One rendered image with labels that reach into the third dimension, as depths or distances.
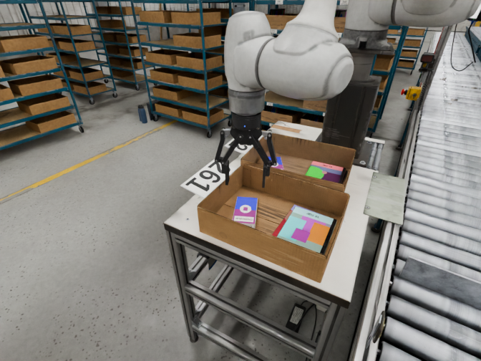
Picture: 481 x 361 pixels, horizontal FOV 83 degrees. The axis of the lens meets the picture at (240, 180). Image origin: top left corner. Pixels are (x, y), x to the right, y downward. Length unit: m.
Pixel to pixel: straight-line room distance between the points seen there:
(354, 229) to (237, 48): 0.63
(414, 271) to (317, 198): 0.33
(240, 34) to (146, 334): 1.37
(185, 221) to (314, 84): 0.59
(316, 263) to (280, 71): 0.45
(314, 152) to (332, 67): 0.74
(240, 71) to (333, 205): 0.53
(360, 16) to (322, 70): 0.69
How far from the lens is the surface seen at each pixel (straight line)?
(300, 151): 1.23
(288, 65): 0.53
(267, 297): 1.61
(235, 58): 0.62
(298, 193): 0.95
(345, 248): 0.86
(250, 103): 0.65
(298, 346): 1.02
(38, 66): 3.58
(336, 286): 0.77
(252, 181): 1.00
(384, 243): 0.93
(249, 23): 0.62
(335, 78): 0.51
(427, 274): 0.86
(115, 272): 1.85
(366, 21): 1.18
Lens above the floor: 1.35
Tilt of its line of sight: 34 degrees down
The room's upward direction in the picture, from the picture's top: straight up
